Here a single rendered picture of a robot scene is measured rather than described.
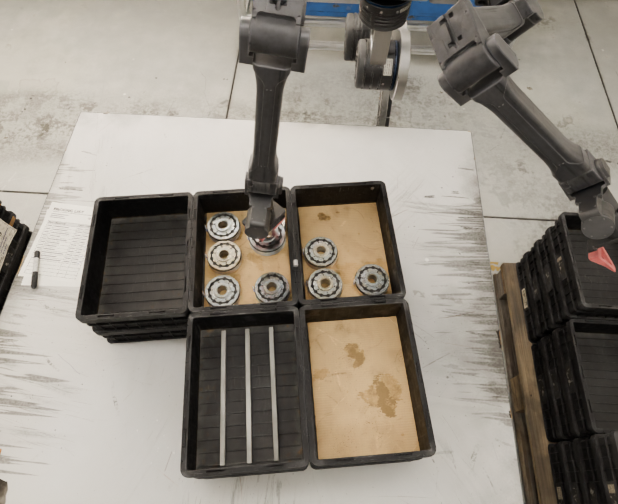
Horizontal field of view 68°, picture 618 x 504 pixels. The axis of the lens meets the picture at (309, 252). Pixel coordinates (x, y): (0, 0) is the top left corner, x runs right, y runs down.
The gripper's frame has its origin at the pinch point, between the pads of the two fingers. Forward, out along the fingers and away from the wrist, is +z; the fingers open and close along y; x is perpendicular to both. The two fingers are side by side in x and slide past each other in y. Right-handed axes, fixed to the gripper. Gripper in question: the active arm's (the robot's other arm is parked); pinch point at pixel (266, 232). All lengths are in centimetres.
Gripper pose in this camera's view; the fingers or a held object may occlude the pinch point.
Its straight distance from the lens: 127.5
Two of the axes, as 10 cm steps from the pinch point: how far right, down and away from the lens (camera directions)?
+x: -7.5, -5.9, 3.0
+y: 6.6, -6.7, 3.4
